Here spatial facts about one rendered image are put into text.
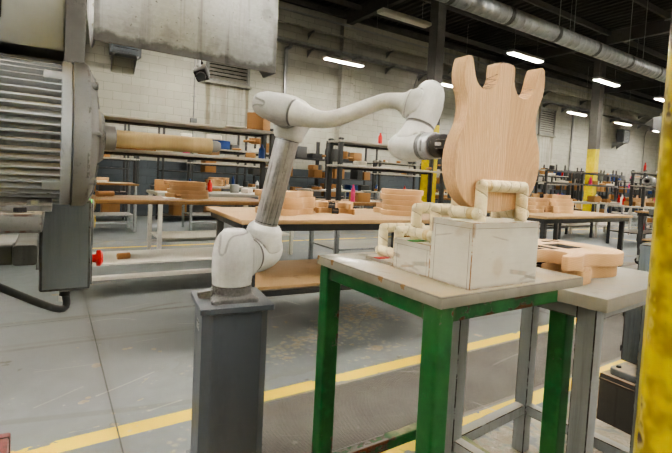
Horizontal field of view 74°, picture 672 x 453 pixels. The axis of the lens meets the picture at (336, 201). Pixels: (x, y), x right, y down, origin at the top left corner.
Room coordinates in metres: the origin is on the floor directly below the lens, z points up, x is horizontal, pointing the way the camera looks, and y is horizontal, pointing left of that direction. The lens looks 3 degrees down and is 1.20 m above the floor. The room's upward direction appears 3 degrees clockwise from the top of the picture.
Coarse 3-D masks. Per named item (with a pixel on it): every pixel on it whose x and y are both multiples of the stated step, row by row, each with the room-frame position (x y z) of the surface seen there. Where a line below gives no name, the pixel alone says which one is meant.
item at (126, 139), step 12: (120, 132) 0.83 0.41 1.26; (132, 132) 0.84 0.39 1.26; (144, 132) 0.86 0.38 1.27; (120, 144) 0.83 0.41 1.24; (132, 144) 0.84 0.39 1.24; (144, 144) 0.85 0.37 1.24; (156, 144) 0.86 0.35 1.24; (168, 144) 0.87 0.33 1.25; (180, 144) 0.88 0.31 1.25; (192, 144) 0.90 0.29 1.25; (204, 144) 0.91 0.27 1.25
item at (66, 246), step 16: (64, 208) 0.95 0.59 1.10; (80, 208) 0.97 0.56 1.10; (48, 224) 0.94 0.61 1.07; (64, 224) 0.95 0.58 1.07; (80, 224) 0.97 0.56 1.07; (48, 240) 0.94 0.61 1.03; (64, 240) 0.95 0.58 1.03; (80, 240) 0.97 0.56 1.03; (48, 256) 0.94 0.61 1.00; (64, 256) 0.95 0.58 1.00; (80, 256) 0.97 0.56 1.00; (48, 272) 0.94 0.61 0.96; (64, 272) 0.95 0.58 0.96; (80, 272) 0.97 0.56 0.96; (0, 288) 0.88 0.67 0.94; (48, 288) 0.94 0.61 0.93; (64, 288) 0.95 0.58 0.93; (80, 288) 0.97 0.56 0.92; (32, 304) 0.94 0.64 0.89; (48, 304) 0.96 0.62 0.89; (64, 304) 0.99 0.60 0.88
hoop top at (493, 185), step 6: (480, 180) 1.15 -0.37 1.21; (486, 180) 1.15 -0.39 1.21; (492, 180) 1.16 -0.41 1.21; (498, 180) 1.18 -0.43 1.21; (492, 186) 1.15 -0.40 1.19; (498, 186) 1.16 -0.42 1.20; (504, 186) 1.17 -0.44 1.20; (510, 186) 1.19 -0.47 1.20; (516, 186) 1.20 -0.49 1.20; (522, 186) 1.22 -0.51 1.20; (528, 186) 1.23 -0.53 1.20; (504, 192) 1.20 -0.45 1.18; (510, 192) 1.21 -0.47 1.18; (516, 192) 1.22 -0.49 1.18
